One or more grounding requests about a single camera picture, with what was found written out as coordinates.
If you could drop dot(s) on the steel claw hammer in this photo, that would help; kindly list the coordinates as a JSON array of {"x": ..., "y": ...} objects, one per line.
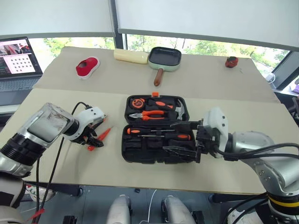
[{"x": 182, "y": 109}]

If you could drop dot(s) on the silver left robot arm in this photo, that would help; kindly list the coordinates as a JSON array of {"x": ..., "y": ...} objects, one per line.
[{"x": 42, "y": 126}]

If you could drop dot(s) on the grey rounded shape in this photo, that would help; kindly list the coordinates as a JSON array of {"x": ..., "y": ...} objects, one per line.
[
  {"x": 176, "y": 211},
  {"x": 119, "y": 210}
]

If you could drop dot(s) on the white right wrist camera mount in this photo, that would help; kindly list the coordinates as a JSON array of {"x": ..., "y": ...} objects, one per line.
[{"x": 216, "y": 119}]

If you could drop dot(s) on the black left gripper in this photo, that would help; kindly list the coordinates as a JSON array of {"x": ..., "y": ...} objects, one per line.
[{"x": 85, "y": 138}]

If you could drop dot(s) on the green square frying pan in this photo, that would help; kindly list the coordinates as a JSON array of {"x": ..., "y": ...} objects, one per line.
[{"x": 164, "y": 57}]

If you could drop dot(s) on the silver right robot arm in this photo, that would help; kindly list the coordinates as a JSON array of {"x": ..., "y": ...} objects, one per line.
[{"x": 257, "y": 142}]

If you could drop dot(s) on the red white toy shoe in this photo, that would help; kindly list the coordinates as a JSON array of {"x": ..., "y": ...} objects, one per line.
[{"x": 87, "y": 66}]

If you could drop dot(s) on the cream cylindrical roll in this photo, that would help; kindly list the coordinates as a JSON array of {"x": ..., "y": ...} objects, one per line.
[{"x": 130, "y": 56}]

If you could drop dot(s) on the stubby black orange screwdriver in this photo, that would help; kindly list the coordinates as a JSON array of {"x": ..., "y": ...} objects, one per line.
[{"x": 180, "y": 137}]

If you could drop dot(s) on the black plastic tool case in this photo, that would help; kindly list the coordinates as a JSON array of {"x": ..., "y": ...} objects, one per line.
[{"x": 140, "y": 151}]

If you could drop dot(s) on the purple item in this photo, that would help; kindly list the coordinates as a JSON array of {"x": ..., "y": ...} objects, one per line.
[{"x": 295, "y": 89}]

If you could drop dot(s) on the dark window frame post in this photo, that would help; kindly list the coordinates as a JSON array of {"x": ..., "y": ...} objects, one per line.
[{"x": 118, "y": 39}]

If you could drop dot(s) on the black orange tape measure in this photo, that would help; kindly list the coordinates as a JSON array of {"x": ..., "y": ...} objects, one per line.
[{"x": 137, "y": 103}]

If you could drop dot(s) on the wide white roller blind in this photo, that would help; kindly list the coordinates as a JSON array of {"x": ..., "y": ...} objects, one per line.
[{"x": 210, "y": 18}]

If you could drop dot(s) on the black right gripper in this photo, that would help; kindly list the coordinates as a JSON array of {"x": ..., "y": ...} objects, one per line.
[{"x": 205, "y": 140}]

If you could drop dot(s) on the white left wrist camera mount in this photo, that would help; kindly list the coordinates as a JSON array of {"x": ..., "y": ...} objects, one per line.
[{"x": 90, "y": 115}]

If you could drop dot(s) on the orange pointed hand tool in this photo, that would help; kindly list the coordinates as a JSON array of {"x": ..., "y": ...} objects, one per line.
[{"x": 104, "y": 134}]

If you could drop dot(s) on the long black orange screwdriver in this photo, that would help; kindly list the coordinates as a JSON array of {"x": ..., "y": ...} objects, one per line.
[{"x": 135, "y": 130}]

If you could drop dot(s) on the black table frame bar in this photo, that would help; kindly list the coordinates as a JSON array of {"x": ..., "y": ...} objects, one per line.
[{"x": 58, "y": 187}]

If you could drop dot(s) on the red strawberry toy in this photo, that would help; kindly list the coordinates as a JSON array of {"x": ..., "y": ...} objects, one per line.
[{"x": 231, "y": 62}]

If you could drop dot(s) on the thin precision screwdriver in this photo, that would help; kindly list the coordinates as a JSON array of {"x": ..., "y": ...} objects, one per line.
[{"x": 151, "y": 135}]

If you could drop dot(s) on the open grey laptop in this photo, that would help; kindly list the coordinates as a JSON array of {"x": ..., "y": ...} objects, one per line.
[{"x": 16, "y": 70}]

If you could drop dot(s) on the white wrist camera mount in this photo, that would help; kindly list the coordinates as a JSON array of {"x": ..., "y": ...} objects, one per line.
[
  {"x": 216, "y": 119},
  {"x": 90, "y": 115}
]

